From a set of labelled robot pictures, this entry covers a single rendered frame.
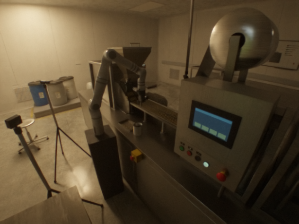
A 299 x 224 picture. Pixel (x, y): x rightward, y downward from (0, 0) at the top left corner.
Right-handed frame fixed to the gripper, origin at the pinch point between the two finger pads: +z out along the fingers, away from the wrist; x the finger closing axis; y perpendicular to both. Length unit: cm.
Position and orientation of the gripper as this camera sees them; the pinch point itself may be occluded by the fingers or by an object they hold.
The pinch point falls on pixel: (139, 107)
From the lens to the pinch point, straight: 138.2
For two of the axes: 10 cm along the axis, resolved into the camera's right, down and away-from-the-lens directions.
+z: 0.0, 9.0, 4.4
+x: -5.2, -3.7, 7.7
